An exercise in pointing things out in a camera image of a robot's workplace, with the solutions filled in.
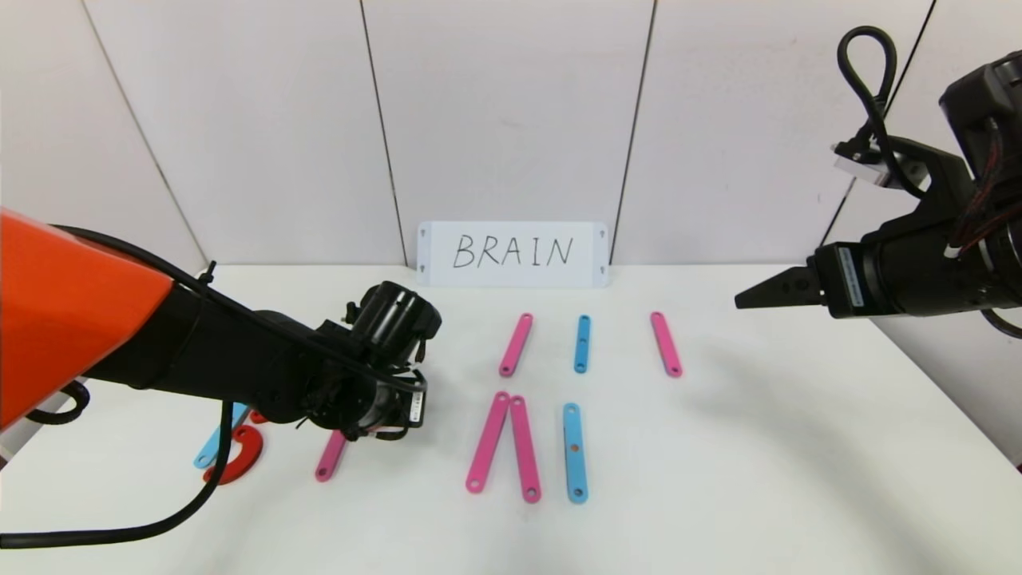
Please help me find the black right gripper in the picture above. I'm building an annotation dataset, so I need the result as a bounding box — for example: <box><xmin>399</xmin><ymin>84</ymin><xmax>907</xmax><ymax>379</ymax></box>
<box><xmin>734</xmin><ymin>221</ymin><xmax>980</xmax><ymax>319</ymax></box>

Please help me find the pink bar with blue underside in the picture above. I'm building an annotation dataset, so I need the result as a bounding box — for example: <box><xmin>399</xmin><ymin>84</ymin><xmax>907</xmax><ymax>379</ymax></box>
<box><xmin>499</xmin><ymin>312</ymin><xmax>535</xmax><ymax>379</ymax></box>

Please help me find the long pink bar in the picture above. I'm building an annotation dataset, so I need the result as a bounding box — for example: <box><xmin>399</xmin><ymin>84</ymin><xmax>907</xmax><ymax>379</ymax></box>
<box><xmin>465</xmin><ymin>391</ymin><xmax>512</xmax><ymax>494</ymax></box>
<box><xmin>315</xmin><ymin>431</ymin><xmax>349</xmax><ymax>483</ymax></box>
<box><xmin>509</xmin><ymin>395</ymin><xmax>543</xmax><ymax>505</ymax></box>

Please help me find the white BRAIN sign card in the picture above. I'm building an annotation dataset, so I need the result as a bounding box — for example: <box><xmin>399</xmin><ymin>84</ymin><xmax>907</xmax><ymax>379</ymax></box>
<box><xmin>417</xmin><ymin>221</ymin><xmax>609</xmax><ymax>288</ymax></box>

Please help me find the long blue bar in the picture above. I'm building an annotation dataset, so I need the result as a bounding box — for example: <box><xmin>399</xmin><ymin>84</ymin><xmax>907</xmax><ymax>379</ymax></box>
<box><xmin>562</xmin><ymin>402</ymin><xmax>589</xmax><ymax>505</ymax></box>
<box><xmin>193</xmin><ymin>403</ymin><xmax>250</xmax><ymax>470</ymax></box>

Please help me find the large red arc piece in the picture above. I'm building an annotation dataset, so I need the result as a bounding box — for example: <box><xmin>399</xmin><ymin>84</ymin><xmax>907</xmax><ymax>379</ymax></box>
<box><xmin>202</xmin><ymin>425</ymin><xmax>264</xmax><ymax>486</ymax></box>

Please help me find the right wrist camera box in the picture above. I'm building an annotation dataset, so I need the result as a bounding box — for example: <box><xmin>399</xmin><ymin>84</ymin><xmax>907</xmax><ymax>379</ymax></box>
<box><xmin>834</xmin><ymin>142</ymin><xmax>891</xmax><ymax>186</ymax></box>

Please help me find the looped black camera cable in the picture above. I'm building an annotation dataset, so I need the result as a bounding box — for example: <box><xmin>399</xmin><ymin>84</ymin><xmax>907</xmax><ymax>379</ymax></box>
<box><xmin>837</xmin><ymin>26</ymin><xmax>931</xmax><ymax>200</ymax></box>

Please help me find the hanging black right arm cable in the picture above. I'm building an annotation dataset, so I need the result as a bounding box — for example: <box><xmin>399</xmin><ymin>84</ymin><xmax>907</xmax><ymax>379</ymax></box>
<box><xmin>980</xmin><ymin>307</ymin><xmax>1022</xmax><ymax>339</ymax></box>

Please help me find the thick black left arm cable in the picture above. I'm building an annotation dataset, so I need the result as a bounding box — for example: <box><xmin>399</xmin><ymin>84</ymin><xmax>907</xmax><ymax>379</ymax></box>
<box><xmin>0</xmin><ymin>382</ymin><xmax>235</xmax><ymax>550</ymax></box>

